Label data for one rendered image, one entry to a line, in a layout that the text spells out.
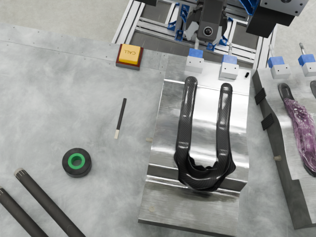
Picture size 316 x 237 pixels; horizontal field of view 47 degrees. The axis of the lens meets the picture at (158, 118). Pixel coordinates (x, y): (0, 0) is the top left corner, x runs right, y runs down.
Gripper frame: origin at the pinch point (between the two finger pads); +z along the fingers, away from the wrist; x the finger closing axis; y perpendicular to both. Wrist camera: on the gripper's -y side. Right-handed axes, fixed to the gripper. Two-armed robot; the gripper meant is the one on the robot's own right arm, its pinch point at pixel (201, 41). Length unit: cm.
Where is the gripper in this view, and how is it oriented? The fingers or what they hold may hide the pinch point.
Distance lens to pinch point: 104.3
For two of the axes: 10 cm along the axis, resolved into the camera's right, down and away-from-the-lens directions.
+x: -9.8, -1.8, -0.1
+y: 1.6, -8.9, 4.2
